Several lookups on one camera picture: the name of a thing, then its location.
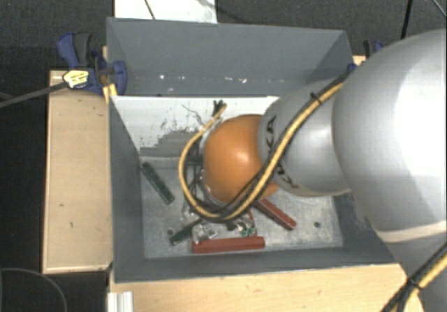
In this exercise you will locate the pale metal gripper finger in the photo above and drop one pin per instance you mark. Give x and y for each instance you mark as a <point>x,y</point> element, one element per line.
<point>199,236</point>
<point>211,231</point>

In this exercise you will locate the dark green flat block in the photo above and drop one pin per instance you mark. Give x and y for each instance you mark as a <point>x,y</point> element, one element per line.
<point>158,183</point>
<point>182,232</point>

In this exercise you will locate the red-brown flat block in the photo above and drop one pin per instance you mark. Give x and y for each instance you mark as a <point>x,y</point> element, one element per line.
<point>230,244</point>
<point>277,215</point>

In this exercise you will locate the pale wood board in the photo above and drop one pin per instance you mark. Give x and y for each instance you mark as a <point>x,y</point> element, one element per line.
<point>77,178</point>

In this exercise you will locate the grey metal bin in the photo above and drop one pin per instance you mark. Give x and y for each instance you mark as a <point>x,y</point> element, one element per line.
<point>216,56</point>

